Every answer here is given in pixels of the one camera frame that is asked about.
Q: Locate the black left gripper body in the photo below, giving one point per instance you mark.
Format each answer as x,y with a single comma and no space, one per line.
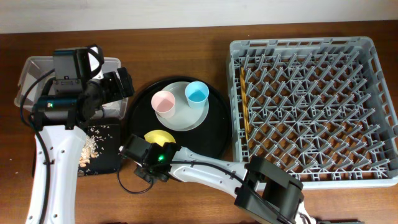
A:
111,88

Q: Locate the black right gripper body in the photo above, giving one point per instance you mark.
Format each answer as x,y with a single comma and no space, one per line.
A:
131,149

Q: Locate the yellow bowl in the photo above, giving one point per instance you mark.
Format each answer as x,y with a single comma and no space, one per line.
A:
159,137

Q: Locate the food scraps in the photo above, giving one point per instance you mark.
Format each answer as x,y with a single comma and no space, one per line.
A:
96,144

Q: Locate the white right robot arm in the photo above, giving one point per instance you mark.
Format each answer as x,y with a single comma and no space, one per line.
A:
261,189

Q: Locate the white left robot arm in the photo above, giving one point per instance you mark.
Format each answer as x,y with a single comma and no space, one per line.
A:
53,196

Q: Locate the grey dishwasher rack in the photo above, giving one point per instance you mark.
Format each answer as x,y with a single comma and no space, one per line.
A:
318,108

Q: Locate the black rectangular tray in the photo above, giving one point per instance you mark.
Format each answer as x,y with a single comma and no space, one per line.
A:
109,152

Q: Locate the clear plastic bin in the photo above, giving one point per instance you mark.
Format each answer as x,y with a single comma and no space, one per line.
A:
36,66

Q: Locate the grey round plate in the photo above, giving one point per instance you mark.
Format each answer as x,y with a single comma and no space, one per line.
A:
185,117

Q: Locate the pink plastic cup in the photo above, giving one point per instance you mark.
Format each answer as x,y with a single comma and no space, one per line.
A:
164,104

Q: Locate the round black tray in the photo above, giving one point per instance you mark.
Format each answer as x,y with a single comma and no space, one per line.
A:
211,138

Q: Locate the blue plastic cup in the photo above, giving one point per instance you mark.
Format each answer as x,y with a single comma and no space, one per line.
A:
197,93

